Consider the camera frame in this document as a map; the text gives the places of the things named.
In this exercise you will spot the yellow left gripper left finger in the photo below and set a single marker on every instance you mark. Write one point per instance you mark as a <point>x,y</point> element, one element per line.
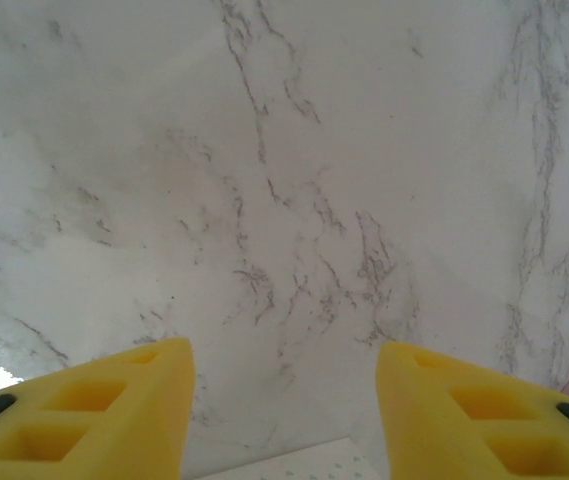
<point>114,425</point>

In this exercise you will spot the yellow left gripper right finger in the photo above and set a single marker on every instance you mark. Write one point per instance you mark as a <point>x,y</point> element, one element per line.
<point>439,425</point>

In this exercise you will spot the patterned paper gift bag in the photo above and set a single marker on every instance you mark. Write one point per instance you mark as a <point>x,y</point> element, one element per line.
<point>324,462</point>

